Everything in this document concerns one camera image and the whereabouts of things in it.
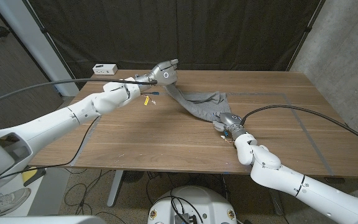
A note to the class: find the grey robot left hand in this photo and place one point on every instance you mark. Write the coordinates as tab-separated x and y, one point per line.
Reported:
166	74

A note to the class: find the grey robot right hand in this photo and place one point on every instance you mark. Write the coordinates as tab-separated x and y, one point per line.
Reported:
232	121

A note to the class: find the grey shorts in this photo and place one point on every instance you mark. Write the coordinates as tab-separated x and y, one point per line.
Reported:
204	107

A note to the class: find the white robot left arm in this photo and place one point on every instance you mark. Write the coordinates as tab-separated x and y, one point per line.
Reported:
57	121

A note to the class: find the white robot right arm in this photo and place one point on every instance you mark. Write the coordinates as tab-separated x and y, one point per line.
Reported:
291	183

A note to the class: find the white power strip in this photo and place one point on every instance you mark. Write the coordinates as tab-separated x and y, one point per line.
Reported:
104	69

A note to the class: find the black backdrop curtain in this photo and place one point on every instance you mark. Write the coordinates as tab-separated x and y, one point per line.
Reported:
182	31

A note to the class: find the grey tape outline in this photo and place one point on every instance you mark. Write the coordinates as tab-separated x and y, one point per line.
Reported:
309	137

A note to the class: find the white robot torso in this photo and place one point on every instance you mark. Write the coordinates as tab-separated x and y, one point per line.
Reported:
204	202

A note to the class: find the white table leg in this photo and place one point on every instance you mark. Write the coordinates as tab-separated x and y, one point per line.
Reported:
276	202
115	189

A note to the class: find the dark round floor object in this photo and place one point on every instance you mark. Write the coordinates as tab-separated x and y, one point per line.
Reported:
132	176

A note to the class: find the black backdrop stand pole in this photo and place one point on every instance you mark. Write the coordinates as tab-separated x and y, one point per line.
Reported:
307	28
43	30

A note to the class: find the white pillar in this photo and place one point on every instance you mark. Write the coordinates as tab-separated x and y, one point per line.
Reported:
33	37

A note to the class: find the yellow black floor object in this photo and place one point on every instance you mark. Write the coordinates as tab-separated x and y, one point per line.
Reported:
31	175

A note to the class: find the grey white sneaker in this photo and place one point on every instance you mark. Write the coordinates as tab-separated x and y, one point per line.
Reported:
5	200

